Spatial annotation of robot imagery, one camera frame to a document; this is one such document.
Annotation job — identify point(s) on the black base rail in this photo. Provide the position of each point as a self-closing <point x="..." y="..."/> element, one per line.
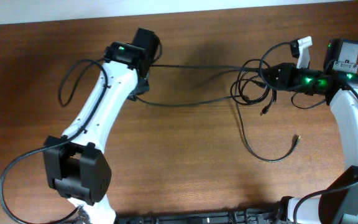
<point x="257" y="216"/>

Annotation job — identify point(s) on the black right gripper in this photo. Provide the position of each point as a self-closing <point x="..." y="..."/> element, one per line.
<point x="289" y="72"/>

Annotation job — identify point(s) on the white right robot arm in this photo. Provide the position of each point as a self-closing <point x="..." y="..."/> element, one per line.
<point x="338" y="83"/>

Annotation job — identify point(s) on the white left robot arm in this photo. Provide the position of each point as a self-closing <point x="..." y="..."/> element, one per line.
<point x="75" y="164"/>

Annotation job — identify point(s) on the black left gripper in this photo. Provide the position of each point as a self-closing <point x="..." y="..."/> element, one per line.
<point x="143" y="90"/>

